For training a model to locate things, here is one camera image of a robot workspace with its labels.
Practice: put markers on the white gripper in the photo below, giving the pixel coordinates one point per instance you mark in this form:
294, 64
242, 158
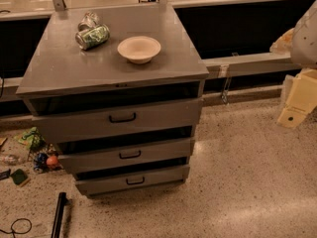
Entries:
305, 42

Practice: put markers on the grey drawer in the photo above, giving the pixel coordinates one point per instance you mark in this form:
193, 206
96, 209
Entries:
118, 121
126, 156
96, 186

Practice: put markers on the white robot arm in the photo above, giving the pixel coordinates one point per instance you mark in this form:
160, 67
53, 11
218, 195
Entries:
300, 43

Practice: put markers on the grey top drawer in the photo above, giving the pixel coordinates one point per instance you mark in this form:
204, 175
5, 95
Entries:
118, 121

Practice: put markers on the grey bottom drawer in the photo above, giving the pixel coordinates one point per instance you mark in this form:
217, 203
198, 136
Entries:
96, 186

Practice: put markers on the grey drawer cabinet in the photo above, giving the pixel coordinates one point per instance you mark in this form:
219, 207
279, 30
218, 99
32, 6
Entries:
106, 143

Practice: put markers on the beige bowl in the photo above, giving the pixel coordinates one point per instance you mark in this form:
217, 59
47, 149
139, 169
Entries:
139, 50

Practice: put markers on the green soda can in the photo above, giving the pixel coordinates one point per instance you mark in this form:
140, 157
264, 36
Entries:
90, 38

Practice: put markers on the silver crushed can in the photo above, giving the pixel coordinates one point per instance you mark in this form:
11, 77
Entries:
89, 21

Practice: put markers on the orange fruit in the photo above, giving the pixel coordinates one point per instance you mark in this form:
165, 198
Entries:
52, 162

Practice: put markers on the black floor bar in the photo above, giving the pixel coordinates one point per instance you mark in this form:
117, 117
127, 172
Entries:
61, 203

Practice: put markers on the blue snack bag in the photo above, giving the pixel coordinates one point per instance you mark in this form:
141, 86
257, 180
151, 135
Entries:
40, 162

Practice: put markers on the green chip bag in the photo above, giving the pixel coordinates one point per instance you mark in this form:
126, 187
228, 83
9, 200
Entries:
31, 139

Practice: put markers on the green sponge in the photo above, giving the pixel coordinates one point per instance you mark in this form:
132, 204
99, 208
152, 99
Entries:
19, 177

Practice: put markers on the clear plastic bottle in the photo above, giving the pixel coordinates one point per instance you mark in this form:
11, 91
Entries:
11, 160

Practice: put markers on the dark small packet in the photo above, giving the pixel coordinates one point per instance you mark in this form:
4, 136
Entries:
5, 175

